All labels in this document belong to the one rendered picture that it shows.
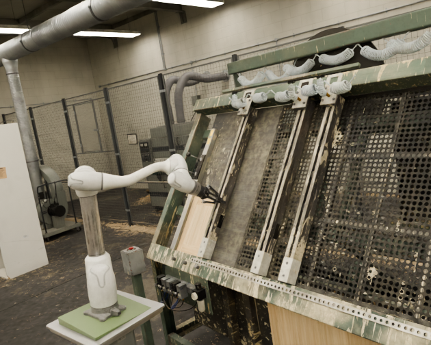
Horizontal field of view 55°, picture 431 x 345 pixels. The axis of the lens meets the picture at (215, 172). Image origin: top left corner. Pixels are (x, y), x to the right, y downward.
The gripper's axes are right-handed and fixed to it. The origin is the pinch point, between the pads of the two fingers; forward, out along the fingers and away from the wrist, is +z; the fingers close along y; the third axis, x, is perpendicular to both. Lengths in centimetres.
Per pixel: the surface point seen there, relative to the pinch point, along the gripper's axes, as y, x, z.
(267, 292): -45, -57, 4
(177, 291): -63, 13, -1
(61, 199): -8, 565, 91
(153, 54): 388, 660, 195
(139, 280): -67, 60, -1
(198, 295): -60, -4, 3
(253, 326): -68, -18, 42
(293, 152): 34, -48, 2
